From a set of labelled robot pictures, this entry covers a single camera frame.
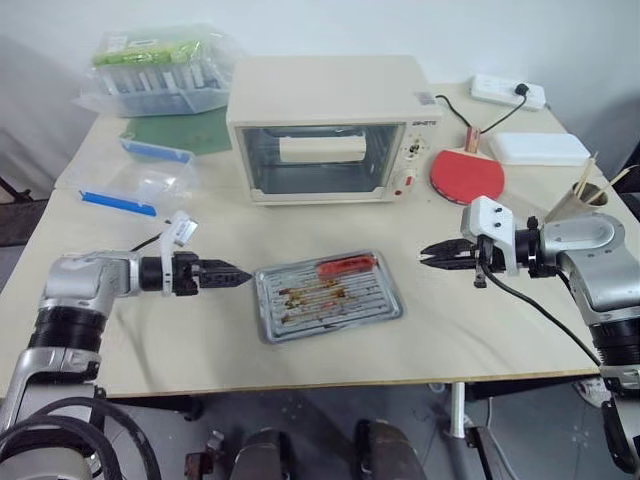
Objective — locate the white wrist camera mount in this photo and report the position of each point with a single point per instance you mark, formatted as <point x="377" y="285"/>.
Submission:
<point x="492" y="217"/>
<point x="181" y="230"/>

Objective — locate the metal baking tray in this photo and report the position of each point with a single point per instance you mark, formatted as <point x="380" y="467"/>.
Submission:
<point x="350" y="310"/>

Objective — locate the red sausage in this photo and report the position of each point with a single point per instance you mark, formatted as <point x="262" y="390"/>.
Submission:
<point x="345" y="265"/>

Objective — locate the black stand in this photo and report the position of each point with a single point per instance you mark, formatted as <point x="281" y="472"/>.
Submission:
<point x="12" y="185"/>

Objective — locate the white rectangular box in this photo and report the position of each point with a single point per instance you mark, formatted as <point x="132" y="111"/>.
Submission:
<point x="537" y="148"/>

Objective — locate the plastic bag of tubes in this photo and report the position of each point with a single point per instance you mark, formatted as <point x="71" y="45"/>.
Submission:
<point x="155" y="80"/>

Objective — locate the white table leg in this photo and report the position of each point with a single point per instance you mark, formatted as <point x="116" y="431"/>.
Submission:
<point x="456" y="410"/>

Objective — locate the red white speckled shoe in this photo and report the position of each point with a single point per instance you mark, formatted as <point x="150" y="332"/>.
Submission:
<point x="590" y="392"/>

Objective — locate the green mat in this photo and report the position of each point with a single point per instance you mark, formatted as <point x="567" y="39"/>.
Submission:
<point x="200" y="130"/>

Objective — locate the dark object at table side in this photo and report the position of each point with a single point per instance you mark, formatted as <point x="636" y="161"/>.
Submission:
<point x="629" y="190"/>

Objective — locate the dark rounded shape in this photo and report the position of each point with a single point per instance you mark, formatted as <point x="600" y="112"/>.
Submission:
<point x="385" y="450"/>
<point x="262" y="452"/>

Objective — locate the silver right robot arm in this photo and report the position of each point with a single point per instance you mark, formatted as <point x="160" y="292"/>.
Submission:
<point x="590" y="240"/>

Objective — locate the black power plug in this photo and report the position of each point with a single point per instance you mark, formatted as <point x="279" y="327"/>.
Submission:
<point x="522" y="90"/>

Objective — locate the wooden chopstick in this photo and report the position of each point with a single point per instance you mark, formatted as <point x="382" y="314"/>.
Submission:
<point x="588" y="172"/>
<point x="612" y="184"/>

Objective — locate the beige chopstick cup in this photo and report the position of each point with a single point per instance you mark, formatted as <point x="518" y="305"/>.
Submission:
<point x="567" y="205"/>

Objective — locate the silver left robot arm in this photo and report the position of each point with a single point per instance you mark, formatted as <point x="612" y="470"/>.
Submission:
<point x="85" y="272"/>

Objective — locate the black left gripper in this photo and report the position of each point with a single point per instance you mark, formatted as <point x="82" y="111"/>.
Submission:
<point x="187" y="275"/>

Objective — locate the clear container blue clips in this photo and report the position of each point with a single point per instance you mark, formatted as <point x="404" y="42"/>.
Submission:
<point x="145" y="175"/>

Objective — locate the cream toaster oven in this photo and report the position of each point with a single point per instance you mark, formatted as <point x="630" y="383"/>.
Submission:
<point x="320" y="90"/>

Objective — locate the white power strip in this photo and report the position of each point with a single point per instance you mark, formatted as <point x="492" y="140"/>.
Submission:
<point x="495" y="89"/>

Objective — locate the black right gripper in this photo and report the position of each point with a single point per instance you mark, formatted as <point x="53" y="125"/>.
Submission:
<point x="492" y="260"/>

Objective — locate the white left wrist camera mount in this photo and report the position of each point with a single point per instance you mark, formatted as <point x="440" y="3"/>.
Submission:
<point x="181" y="230"/>

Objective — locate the red table tennis paddle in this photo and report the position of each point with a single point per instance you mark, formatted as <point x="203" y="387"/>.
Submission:
<point x="467" y="175"/>

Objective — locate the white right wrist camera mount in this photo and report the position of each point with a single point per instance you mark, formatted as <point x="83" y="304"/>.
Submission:
<point x="492" y="217"/>

